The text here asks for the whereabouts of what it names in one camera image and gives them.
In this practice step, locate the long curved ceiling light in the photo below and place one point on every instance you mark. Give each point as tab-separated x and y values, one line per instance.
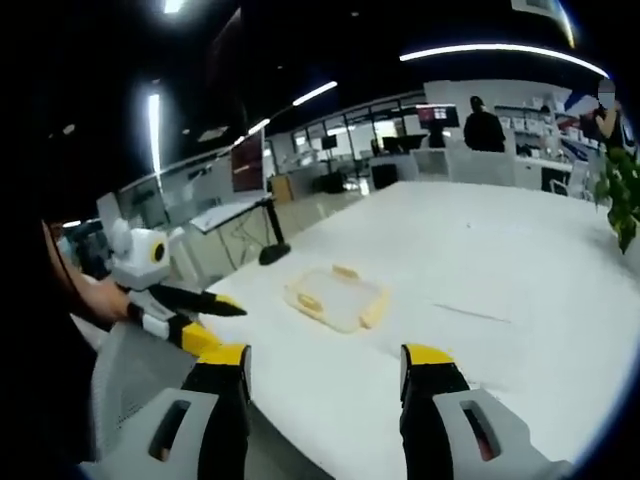
500	49

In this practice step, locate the grey mesh office chair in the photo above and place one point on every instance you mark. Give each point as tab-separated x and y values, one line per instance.
130	370

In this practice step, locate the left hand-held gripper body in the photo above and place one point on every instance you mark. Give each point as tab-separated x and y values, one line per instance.
140	260

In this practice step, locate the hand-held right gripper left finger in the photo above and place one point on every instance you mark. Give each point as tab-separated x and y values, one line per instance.
200	430

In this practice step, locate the person's left hand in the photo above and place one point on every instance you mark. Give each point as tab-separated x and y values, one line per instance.
107	302

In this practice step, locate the green potted plant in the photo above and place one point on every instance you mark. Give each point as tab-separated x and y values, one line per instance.
622	195

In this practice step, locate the brown cardboard box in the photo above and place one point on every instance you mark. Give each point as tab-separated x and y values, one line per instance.
282	189

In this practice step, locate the white office chair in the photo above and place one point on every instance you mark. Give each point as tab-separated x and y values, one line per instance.
570	182

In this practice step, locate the person's black clothing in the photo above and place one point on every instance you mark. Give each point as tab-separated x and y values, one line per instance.
35	350

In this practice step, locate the tilted white board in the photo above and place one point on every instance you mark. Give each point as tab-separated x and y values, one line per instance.
227	215

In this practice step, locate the black cabinet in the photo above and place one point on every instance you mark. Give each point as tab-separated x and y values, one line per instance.
384	176

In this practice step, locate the thin stick on table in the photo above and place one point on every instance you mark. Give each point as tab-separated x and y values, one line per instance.
470	312

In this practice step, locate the clear lid with yellow buckle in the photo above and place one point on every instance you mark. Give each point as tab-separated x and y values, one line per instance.
336	300

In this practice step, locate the screen on black stand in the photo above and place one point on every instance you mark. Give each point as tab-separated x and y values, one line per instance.
248	165

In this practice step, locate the red wall screen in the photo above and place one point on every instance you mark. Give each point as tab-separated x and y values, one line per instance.
437	115

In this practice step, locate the short ceiling light strip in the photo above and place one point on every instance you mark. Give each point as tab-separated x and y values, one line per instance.
315	93

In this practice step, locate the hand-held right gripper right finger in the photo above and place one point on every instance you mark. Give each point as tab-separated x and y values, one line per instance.
440	430

